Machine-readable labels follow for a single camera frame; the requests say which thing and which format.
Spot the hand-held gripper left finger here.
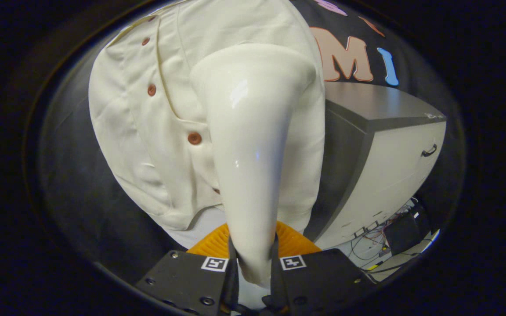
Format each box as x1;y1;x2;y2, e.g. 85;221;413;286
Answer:
134;223;239;316

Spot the grey-topped white cabinet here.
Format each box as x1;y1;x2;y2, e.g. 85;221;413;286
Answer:
304;81;448;250

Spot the cream button-up shirt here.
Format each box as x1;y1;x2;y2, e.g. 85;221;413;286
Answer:
88;0;326;232

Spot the black box device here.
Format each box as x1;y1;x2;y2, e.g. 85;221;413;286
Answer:
385;211;431;256

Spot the white garment steamer head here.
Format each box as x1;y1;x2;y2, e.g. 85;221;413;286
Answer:
190;43;317;288

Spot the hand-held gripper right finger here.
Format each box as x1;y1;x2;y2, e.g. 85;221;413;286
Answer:
264;221;376;316

